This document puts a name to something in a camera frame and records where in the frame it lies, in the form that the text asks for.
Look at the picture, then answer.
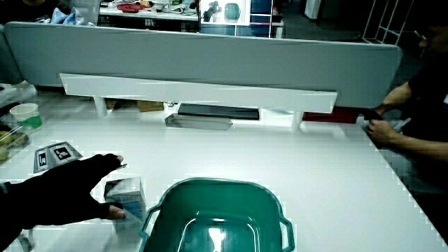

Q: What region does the brown cardboard box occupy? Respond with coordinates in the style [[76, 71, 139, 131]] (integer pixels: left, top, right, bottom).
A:
[[136, 100, 165, 113]]

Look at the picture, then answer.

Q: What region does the white monitor riser shelf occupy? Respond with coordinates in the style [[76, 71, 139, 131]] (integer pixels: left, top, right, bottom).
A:
[[59, 72, 339, 130]]

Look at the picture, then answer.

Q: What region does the black keyboard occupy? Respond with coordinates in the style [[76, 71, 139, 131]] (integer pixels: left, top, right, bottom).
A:
[[177, 103, 260, 121]]

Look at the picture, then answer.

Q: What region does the white picture board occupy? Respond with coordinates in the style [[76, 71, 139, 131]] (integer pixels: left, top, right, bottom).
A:
[[199, 0, 252, 27]]

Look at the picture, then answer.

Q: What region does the white wire rack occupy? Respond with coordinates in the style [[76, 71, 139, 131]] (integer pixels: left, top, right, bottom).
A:
[[362, 0, 414, 46]]

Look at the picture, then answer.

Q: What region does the white blue milk carton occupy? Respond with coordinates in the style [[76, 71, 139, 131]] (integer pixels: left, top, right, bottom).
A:
[[104, 176, 148, 234]]

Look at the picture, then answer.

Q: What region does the grey flat case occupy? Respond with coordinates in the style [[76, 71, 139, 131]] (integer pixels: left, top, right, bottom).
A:
[[164, 113, 233, 132]]

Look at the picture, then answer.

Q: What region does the white background table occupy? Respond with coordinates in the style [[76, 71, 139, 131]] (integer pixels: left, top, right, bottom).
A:
[[99, 0, 285, 39]]

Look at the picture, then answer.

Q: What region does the person's left forearm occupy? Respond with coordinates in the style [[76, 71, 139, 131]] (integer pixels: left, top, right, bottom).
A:
[[0, 181, 15, 246]]

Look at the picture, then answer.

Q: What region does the green plastic basin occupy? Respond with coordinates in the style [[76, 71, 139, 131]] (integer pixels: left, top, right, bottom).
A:
[[139, 177, 296, 252]]

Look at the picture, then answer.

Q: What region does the grey desk partition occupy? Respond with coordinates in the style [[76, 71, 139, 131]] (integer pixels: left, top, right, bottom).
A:
[[0, 24, 24, 85], [3, 21, 403, 109]]

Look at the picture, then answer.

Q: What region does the red plate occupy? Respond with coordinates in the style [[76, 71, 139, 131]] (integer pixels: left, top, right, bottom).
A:
[[116, 2, 146, 14]]

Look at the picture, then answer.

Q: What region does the person's left hand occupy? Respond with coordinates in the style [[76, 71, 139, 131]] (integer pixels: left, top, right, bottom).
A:
[[10, 141, 127, 230]]

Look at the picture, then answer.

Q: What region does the red flat box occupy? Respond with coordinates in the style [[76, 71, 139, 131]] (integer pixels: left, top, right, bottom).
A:
[[302, 106, 361, 125]]

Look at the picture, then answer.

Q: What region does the white green paper cup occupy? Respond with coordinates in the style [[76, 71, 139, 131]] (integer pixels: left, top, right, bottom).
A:
[[9, 102, 43, 131]]

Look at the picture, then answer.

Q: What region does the blue cloth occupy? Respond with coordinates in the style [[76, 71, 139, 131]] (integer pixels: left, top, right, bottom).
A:
[[50, 6, 95, 27]]

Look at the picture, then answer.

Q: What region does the clear container with fruit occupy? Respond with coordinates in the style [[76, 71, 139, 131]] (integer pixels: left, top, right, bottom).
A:
[[0, 124, 31, 164]]

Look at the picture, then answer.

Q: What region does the white desk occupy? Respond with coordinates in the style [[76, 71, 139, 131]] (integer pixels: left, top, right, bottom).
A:
[[0, 83, 448, 252]]

